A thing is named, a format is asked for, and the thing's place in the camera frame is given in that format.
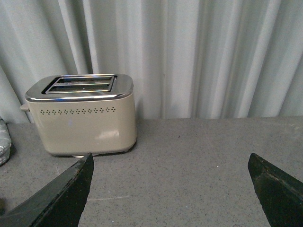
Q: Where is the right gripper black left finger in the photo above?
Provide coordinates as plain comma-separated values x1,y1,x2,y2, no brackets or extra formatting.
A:
0,153,94,227

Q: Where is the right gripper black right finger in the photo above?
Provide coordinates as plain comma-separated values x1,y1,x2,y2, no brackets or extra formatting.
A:
248,153,303,227

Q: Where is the cream two-slot toaster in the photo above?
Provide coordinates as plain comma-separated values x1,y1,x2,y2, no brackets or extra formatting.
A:
21,74,137,157

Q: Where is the upper silver quilted oven mitt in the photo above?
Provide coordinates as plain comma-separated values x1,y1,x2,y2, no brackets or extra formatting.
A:
0,118,11,165

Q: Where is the grey-white curtain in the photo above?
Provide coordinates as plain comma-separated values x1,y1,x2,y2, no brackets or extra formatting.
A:
0,0,303,123

